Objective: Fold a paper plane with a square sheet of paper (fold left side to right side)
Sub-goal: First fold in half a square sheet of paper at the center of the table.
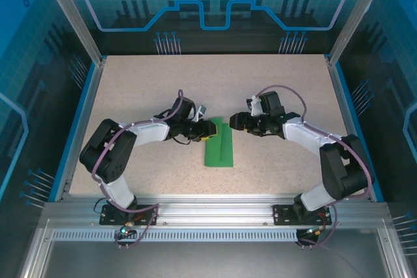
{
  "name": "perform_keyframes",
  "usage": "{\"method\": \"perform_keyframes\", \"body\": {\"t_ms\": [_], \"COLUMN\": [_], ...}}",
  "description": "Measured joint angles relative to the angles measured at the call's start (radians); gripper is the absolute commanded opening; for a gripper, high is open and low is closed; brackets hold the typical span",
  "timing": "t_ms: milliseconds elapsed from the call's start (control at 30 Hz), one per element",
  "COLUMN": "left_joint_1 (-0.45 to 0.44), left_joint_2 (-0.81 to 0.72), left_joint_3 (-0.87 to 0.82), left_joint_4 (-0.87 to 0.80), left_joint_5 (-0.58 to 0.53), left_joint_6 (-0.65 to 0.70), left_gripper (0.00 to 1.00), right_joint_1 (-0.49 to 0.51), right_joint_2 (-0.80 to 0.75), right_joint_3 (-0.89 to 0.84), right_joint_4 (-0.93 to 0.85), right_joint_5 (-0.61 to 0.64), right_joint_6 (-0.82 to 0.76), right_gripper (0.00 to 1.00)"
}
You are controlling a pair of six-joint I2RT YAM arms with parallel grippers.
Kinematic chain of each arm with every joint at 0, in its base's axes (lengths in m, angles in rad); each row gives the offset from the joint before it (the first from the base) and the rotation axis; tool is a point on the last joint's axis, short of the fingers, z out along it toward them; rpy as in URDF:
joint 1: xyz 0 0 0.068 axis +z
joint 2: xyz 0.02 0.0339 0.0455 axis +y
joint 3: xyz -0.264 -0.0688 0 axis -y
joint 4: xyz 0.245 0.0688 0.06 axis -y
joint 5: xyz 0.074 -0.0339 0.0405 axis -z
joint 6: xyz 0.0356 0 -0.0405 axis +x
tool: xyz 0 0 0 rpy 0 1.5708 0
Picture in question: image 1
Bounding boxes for green paper sheet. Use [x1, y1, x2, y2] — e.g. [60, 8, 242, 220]
[203, 117, 235, 169]

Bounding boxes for connector with green light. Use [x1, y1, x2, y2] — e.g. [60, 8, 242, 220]
[118, 221, 137, 237]
[304, 225, 327, 237]

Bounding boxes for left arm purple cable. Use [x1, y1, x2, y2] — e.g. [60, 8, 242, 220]
[92, 88, 187, 249]

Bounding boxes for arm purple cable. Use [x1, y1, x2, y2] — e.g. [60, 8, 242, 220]
[255, 85, 375, 249]
[92, 88, 187, 249]

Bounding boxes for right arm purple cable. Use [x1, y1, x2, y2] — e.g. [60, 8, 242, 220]
[255, 85, 375, 249]

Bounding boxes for aluminium mounting rail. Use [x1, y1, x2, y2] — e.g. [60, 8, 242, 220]
[43, 193, 391, 230]

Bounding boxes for aluminium side rail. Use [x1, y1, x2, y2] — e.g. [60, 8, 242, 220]
[326, 59, 384, 202]
[53, 57, 108, 202]

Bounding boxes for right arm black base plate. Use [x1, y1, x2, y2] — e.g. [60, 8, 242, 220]
[272, 204, 334, 226]

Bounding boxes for slotted grey cable duct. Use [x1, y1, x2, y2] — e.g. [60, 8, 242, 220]
[51, 229, 300, 243]

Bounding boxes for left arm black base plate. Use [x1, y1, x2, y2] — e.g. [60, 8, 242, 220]
[99, 204, 160, 226]

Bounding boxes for thin black base cable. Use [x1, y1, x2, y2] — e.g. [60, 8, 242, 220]
[94, 197, 110, 214]

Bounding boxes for aluminium frame post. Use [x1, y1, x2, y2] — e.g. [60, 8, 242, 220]
[326, 0, 391, 66]
[35, 0, 108, 65]

